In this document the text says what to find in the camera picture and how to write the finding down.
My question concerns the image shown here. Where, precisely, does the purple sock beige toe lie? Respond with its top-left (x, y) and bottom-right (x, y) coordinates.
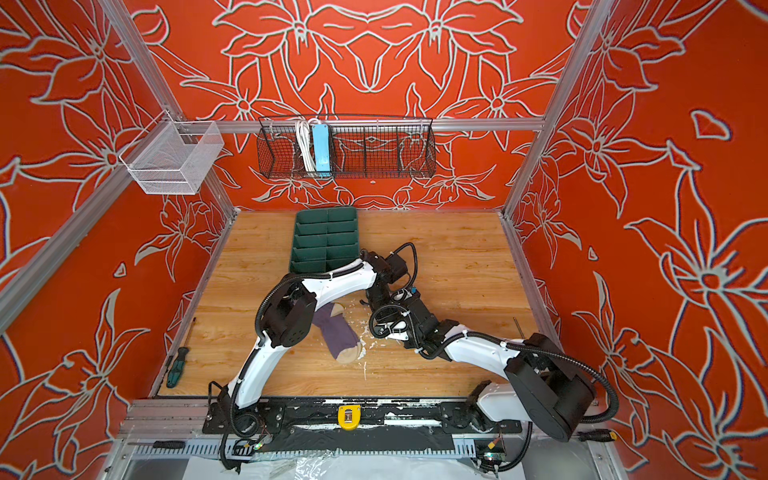
top-left (313, 303), bottom-right (363, 364)

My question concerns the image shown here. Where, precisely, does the green plastic divider tray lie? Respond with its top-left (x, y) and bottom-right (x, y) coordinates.
top-left (289, 207), bottom-right (360, 274)

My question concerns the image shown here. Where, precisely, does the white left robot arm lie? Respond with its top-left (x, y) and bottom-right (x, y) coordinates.
top-left (217, 250), bottom-right (410, 439)

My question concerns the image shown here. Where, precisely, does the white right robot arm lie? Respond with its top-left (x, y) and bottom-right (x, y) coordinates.
top-left (366, 289), bottom-right (620, 442)

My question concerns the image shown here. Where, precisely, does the metal hex key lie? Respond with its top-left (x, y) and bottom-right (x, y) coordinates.
top-left (513, 317), bottom-right (527, 340)

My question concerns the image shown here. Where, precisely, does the light blue box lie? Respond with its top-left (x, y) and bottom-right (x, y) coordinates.
top-left (312, 123), bottom-right (331, 177)

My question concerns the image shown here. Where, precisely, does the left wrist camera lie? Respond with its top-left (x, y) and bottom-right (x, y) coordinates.
top-left (397, 287), bottom-right (420, 303)

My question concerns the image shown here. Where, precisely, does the black wire wall basket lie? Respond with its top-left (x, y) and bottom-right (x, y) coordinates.
top-left (256, 115), bottom-right (437, 180)

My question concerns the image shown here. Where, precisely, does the white cable bundle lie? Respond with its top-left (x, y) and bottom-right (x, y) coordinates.
top-left (295, 119), bottom-right (318, 175)

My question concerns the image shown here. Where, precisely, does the green handled screwdriver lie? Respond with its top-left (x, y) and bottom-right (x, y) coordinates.
top-left (165, 347), bottom-right (189, 389)

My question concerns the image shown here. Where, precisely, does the clear plastic wall bin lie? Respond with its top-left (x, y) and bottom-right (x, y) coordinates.
top-left (120, 120), bottom-right (224, 195)

